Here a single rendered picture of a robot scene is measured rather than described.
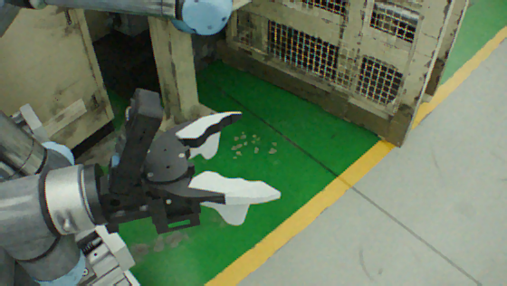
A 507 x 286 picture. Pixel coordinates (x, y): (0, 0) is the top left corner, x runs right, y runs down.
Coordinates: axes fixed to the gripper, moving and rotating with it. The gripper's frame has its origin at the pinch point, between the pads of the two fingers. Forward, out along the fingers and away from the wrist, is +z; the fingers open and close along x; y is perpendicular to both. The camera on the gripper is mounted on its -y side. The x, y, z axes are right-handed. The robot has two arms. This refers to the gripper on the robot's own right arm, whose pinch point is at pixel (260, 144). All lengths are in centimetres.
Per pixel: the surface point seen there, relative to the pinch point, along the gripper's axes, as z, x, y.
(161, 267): -25, -58, 99
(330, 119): 71, -116, 92
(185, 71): 2, -127, 57
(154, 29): -8, -127, 34
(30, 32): -55, -116, 20
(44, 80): -56, -118, 42
